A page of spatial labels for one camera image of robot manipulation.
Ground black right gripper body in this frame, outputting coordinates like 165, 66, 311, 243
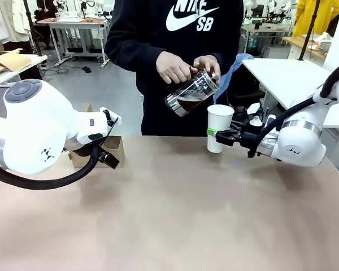
239, 131, 262, 152

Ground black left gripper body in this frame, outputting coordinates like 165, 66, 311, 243
95, 142, 110, 159

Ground white paper cup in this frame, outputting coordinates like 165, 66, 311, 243
207, 104, 235, 154

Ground glass french press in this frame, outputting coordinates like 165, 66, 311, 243
164, 66, 220, 117

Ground person's right forearm black sleeve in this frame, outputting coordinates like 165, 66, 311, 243
105, 39, 167, 84

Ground person's left forearm black sleeve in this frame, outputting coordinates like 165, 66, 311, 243
211, 38, 244, 74

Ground person's left hand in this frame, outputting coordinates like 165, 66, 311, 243
192, 55, 221, 84

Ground person's right hand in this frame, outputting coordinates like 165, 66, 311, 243
156, 52, 193, 85

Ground blue cloth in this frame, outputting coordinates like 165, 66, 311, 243
214, 53, 255, 105

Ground large white desk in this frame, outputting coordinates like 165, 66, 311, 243
241, 58, 339, 147

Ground wooden background table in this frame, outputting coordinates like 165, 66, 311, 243
281, 34, 330, 60

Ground white side table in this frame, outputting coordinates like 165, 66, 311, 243
0, 53, 49, 91

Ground black tripod pole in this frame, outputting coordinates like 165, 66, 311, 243
22, 0, 45, 58
297, 0, 321, 62

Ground white background workbench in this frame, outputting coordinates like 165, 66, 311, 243
33, 16, 111, 69

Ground brown paper envelopes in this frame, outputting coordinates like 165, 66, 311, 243
0, 48, 32, 78

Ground person in yellow jacket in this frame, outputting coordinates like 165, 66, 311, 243
292, 0, 339, 39

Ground person in black hoodie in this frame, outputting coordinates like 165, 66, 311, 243
104, 0, 244, 137

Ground white coat person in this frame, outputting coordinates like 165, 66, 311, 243
0, 0, 32, 43

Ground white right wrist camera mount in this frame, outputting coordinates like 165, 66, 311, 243
247, 113, 277, 133

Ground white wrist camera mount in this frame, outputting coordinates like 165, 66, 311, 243
99, 106, 122, 126
247, 113, 277, 133

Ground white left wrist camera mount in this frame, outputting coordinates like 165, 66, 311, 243
99, 106, 122, 126

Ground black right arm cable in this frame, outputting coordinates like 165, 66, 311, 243
247, 58, 339, 159

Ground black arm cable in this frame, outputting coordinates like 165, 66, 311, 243
0, 144, 100, 190
247, 58, 339, 159

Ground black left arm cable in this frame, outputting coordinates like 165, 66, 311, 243
0, 144, 100, 190

